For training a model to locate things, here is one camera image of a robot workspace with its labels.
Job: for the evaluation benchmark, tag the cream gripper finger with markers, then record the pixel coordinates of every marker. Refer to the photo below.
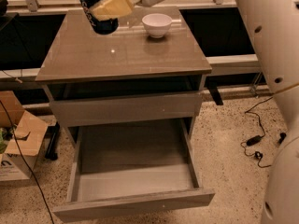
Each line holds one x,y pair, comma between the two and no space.
112,9

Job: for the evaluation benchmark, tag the blue pepsi can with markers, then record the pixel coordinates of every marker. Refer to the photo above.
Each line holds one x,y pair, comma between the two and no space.
100,27

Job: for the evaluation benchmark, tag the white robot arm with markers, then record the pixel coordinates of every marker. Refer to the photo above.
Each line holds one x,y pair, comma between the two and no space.
273,29

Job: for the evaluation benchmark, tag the grey drawer cabinet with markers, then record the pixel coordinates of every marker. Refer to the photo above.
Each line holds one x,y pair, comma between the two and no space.
84,65

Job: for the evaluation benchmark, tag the closed grey top drawer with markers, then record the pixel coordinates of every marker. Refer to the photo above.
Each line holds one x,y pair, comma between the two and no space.
125,109

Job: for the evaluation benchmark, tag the open grey middle drawer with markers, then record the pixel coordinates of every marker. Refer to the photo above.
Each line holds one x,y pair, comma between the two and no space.
132,168

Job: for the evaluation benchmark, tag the white ceramic bowl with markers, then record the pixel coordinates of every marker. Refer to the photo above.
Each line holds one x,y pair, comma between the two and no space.
156,24

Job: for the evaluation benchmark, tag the black stand foot left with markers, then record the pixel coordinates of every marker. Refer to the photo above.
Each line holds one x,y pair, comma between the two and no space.
53,134

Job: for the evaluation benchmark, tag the brown cardboard box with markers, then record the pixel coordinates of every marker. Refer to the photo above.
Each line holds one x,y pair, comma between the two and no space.
22,135

